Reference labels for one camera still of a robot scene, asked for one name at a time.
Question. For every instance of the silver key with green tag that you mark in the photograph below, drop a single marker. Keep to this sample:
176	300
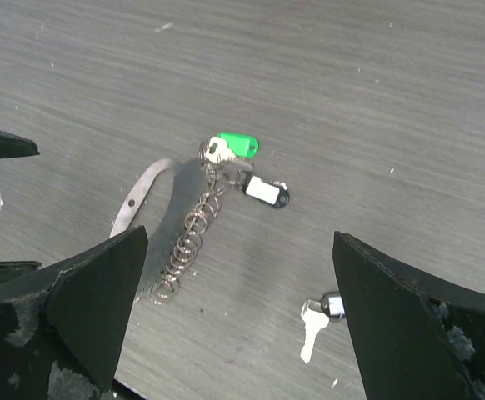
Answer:
218	152

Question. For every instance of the green key tag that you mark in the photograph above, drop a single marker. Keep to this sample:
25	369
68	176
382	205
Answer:
242	145

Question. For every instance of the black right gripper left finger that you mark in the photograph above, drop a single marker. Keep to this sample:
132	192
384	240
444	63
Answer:
62	326

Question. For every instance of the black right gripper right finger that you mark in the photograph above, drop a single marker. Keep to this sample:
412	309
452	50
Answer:
415	335

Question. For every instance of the loose silver key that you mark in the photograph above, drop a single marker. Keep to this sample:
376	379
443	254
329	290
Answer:
314	321

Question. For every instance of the black key tag on organizer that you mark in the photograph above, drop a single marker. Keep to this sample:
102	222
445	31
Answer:
273	193

